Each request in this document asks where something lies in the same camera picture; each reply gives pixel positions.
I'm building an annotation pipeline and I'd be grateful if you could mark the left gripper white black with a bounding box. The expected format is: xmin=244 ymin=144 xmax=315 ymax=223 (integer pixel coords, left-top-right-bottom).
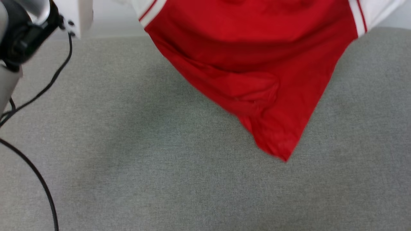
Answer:
xmin=53 ymin=0 xmax=94 ymax=39

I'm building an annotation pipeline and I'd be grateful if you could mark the red and white jersey garment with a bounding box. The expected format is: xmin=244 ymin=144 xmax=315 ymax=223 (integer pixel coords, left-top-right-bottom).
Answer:
xmin=112 ymin=0 xmax=407 ymax=162

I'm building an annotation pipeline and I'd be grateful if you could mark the thin black cable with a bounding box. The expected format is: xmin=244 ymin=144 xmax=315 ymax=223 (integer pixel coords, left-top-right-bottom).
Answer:
xmin=0 ymin=138 xmax=59 ymax=231
xmin=0 ymin=32 xmax=73 ymax=127

